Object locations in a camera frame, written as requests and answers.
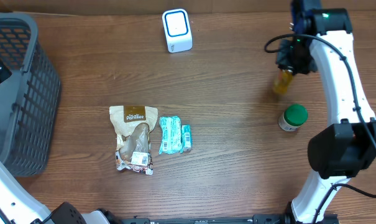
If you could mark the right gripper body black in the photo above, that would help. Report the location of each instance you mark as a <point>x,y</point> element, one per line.
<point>296,58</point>

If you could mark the yellow dish soap bottle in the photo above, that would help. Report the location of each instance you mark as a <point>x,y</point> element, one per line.
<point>282,82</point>

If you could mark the green lid jar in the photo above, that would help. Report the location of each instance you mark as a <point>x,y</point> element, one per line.
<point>293,117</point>

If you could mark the small teal white box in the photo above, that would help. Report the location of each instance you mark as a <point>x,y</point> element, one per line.
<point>186,138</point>

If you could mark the brown snack packet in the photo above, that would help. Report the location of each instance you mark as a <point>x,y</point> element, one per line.
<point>133,125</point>

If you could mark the teal white pouch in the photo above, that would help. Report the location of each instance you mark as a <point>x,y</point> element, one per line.
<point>171,135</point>

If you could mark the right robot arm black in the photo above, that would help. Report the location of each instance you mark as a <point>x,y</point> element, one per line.
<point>321,40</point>

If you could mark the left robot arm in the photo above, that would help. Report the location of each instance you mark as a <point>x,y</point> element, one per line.
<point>16,204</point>

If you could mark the white barcode scanner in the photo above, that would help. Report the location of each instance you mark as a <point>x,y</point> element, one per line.
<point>177,30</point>

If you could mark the grey plastic shopping basket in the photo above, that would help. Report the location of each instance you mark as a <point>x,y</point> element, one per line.
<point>31,105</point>

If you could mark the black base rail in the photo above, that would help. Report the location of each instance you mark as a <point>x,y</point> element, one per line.
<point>256,219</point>

